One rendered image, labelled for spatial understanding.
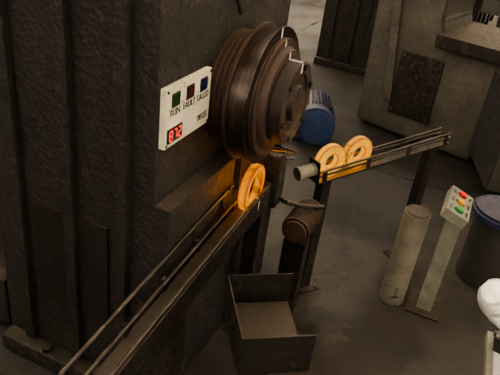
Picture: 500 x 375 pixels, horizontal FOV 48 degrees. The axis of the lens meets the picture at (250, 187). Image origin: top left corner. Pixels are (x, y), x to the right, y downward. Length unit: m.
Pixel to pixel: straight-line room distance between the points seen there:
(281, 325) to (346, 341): 0.93
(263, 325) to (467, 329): 1.42
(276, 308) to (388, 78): 3.12
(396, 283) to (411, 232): 0.29
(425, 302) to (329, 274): 0.49
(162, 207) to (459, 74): 3.14
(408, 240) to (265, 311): 1.08
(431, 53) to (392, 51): 0.30
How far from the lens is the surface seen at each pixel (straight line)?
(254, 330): 1.72
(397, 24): 4.55
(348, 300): 2.85
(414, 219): 2.62
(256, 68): 1.72
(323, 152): 2.43
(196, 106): 1.71
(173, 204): 1.72
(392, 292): 2.85
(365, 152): 2.60
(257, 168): 2.04
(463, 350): 2.82
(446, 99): 4.53
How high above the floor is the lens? 1.79
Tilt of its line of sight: 30 degrees down
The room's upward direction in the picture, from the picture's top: 8 degrees clockwise
